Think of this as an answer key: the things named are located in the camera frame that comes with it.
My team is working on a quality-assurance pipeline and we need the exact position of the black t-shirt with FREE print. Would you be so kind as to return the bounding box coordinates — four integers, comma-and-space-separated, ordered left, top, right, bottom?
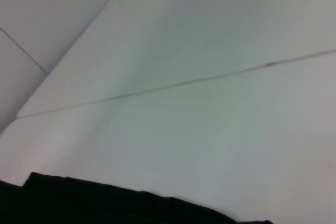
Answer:
0, 172, 274, 224

